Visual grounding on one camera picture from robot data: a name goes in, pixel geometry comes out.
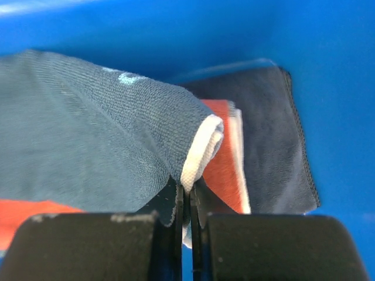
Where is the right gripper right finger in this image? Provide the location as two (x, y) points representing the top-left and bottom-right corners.
(189, 177), (235, 281)

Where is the light blue patterned towel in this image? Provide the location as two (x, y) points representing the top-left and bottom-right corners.
(0, 49), (226, 249)

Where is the brown towel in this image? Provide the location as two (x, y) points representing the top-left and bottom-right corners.
(1, 100), (251, 256)

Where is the dark grey-blue towel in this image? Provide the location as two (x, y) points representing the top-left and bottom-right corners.
(183, 66), (321, 214)

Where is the blue plastic bin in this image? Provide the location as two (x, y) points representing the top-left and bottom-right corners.
(1, 1), (374, 276)

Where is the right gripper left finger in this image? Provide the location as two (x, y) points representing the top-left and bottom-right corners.
(136, 175), (185, 281)

